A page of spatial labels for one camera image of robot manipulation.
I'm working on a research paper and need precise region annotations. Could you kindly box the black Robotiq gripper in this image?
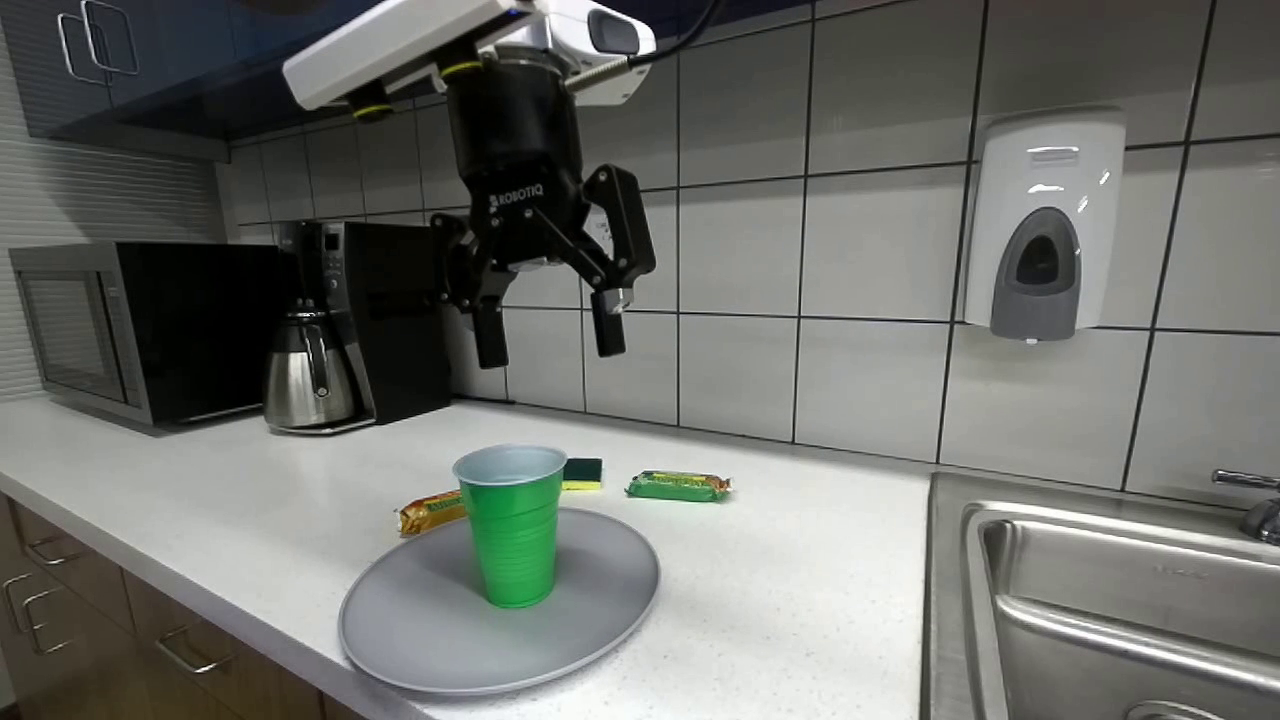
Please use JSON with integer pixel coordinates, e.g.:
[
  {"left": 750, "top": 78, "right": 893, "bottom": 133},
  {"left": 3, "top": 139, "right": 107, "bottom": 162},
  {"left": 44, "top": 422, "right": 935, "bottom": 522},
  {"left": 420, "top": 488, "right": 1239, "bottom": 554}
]
[{"left": 430, "top": 54, "right": 661, "bottom": 374}]

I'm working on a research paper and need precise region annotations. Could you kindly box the green candy bar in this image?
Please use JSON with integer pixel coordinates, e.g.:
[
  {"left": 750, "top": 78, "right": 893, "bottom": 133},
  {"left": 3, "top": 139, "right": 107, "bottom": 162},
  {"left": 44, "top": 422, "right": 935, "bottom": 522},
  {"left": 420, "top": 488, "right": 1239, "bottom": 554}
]
[{"left": 622, "top": 469, "right": 736, "bottom": 508}]

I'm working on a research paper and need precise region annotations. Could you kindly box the orange candy bar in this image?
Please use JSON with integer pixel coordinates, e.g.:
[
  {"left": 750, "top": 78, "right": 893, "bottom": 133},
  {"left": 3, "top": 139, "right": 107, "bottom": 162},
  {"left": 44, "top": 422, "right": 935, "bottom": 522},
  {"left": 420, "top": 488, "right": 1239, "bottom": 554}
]
[{"left": 394, "top": 483, "right": 471, "bottom": 539}]

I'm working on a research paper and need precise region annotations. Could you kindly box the green plastic cup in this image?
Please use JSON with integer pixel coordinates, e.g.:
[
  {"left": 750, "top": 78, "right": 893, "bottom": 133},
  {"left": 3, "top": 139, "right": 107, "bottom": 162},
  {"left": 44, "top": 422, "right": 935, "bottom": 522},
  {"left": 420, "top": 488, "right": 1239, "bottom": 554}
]
[{"left": 450, "top": 442, "right": 571, "bottom": 612}]

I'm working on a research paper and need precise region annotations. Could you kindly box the black coffee maker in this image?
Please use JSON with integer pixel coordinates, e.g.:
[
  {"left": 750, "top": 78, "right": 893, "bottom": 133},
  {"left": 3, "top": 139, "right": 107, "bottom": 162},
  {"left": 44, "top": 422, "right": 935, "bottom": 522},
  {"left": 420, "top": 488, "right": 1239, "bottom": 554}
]
[{"left": 292, "top": 218, "right": 455, "bottom": 434}]

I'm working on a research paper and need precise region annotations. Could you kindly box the green and yellow sponge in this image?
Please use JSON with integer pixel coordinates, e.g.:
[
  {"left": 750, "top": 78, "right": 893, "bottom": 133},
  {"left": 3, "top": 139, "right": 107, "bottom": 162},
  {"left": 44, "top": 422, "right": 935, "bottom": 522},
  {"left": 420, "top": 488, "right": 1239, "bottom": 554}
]
[{"left": 557, "top": 452, "right": 608, "bottom": 501}]

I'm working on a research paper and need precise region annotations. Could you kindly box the steel coffee carafe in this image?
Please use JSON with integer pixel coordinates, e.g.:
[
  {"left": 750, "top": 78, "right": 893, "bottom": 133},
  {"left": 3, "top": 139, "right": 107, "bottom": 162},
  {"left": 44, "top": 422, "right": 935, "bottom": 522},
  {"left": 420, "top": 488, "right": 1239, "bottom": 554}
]
[{"left": 261, "top": 295, "right": 374, "bottom": 436}]

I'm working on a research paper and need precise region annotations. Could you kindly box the grey round plate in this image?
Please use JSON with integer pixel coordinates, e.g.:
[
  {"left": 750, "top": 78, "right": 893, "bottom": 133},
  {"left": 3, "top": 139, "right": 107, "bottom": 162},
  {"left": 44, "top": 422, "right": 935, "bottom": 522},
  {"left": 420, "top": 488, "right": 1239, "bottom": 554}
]
[{"left": 334, "top": 505, "right": 665, "bottom": 705}]

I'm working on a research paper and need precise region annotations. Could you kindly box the dark blue upper cabinet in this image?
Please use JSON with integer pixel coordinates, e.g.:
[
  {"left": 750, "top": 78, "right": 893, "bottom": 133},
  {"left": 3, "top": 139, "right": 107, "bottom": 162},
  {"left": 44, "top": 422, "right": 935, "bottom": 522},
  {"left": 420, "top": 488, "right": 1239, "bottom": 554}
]
[{"left": 0, "top": 0, "right": 815, "bottom": 168}]

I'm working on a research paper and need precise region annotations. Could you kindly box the black microwave oven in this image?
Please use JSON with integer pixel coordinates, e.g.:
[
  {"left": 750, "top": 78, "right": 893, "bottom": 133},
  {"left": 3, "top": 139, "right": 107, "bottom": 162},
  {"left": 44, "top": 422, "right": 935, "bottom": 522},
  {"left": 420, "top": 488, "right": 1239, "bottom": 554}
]
[{"left": 7, "top": 237, "right": 305, "bottom": 434}]

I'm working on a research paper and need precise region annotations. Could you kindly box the stainless steel sink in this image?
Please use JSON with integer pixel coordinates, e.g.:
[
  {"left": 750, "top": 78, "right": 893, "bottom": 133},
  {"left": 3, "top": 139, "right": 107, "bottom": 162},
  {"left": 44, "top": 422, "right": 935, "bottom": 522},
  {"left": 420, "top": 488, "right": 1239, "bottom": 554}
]
[{"left": 914, "top": 474, "right": 1280, "bottom": 720}]

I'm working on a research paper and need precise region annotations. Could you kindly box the wooden lower cabinet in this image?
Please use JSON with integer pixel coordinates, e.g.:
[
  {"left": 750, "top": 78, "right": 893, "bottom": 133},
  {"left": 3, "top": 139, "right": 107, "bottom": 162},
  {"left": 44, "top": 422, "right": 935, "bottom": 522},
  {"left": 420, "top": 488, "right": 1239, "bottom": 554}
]
[{"left": 0, "top": 493, "right": 365, "bottom": 720}]

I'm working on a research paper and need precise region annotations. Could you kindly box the chrome faucet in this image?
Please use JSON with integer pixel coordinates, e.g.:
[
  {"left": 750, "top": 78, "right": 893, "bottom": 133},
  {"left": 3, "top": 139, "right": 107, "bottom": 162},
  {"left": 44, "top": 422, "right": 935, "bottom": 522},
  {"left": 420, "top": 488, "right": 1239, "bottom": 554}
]
[{"left": 1206, "top": 465, "right": 1280, "bottom": 547}]

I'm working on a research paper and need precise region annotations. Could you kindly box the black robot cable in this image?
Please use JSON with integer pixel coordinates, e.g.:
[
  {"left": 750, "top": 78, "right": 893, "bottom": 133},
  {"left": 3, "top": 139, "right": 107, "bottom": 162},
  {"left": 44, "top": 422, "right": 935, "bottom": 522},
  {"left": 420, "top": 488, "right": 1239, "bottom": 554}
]
[{"left": 622, "top": 0, "right": 730, "bottom": 74}]

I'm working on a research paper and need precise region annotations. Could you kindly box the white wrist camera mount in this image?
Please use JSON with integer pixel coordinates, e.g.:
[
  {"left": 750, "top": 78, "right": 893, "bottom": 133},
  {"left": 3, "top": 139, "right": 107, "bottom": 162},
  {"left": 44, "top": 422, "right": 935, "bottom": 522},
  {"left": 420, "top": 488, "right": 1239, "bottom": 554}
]
[{"left": 280, "top": 0, "right": 661, "bottom": 112}]

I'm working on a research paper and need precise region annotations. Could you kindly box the white wall soap dispenser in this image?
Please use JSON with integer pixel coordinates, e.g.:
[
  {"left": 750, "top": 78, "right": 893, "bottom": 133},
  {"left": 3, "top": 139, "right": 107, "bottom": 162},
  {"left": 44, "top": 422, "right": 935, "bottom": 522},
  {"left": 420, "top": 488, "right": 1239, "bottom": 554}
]
[{"left": 963, "top": 112, "right": 1130, "bottom": 346}]

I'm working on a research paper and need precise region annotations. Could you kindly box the silver cabinet handle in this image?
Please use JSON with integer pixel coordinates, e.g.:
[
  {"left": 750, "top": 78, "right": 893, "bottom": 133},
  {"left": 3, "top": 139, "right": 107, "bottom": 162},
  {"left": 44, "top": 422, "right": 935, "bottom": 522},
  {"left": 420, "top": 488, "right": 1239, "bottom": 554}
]
[
  {"left": 76, "top": 0, "right": 139, "bottom": 81},
  {"left": 52, "top": 8, "right": 83, "bottom": 85}
]

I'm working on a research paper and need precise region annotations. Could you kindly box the metal drawer handle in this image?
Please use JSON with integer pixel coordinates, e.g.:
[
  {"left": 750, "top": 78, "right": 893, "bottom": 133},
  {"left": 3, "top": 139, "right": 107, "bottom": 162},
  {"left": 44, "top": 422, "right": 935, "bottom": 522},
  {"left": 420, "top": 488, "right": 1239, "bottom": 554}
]
[
  {"left": 13, "top": 580, "right": 70, "bottom": 660},
  {"left": 149, "top": 627, "right": 227, "bottom": 682}
]

